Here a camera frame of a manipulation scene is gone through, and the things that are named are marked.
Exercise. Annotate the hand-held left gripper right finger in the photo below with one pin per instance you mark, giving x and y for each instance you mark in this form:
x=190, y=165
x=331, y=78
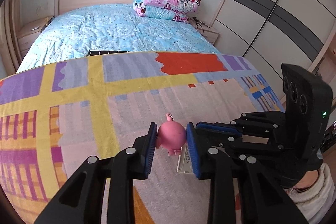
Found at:
x=193, y=153

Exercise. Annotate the white pill card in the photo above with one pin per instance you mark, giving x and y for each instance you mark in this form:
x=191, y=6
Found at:
x=183, y=164

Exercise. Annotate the light blue bed sheet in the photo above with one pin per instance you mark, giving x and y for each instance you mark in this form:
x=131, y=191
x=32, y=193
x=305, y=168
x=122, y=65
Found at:
x=105, y=29

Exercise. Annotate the pink pig toy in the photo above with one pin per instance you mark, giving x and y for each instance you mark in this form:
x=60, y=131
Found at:
x=170, y=136

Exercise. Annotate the white wall socket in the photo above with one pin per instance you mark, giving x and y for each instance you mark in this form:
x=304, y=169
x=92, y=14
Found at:
x=42, y=7

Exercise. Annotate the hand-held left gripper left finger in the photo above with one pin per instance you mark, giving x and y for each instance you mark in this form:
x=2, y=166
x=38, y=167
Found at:
x=151, y=150

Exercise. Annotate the pink floral folded quilt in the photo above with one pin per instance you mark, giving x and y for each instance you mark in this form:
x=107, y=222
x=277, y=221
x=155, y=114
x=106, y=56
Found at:
x=162, y=5

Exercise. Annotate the black slatted panel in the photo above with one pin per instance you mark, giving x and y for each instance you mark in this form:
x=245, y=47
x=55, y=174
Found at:
x=120, y=52

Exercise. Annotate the colourful patterned mat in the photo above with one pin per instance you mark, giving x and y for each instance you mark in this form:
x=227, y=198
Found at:
x=78, y=108

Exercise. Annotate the wooden door frame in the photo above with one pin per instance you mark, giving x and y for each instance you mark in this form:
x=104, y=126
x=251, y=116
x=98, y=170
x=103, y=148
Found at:
x=9, y=29

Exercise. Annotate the white sliding-door wardrobe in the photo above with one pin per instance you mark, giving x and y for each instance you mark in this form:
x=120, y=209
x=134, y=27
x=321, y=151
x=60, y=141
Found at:
x=275, y=3

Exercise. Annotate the wooden nightstand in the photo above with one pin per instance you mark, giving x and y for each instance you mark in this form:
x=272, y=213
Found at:
x=210, y=33
x=31, y=37

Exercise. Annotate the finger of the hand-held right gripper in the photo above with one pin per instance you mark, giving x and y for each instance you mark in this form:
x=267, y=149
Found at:
x=218, y=128
x=262, y=151

